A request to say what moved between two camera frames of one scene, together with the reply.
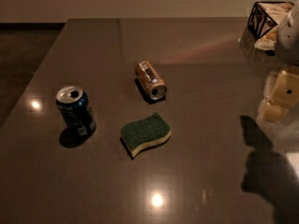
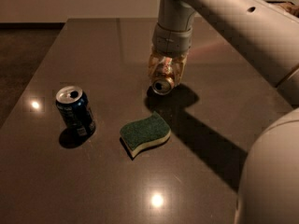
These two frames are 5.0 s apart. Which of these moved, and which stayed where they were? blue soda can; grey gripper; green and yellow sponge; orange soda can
Moved: orange soda can; grey gripper
Stayed: blue soda can; green and yellow sponge
